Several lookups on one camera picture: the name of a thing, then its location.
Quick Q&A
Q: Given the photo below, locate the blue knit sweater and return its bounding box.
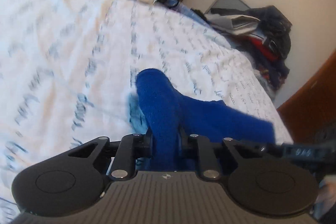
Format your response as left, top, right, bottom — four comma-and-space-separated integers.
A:
135, 69, 276, 171

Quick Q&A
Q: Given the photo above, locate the clothes pile on right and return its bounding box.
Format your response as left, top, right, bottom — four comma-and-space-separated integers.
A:
205, 6, 292, 91

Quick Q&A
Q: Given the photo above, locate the brown wooden furniture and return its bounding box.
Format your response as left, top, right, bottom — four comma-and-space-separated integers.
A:
277, 52, 335, 143

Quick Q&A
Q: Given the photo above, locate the white script-print bedsheet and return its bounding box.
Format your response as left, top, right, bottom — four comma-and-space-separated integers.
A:
1, 0, 292, 223

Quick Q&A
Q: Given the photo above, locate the grey framed board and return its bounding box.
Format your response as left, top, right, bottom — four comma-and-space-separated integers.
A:
205, 0, 250, 14

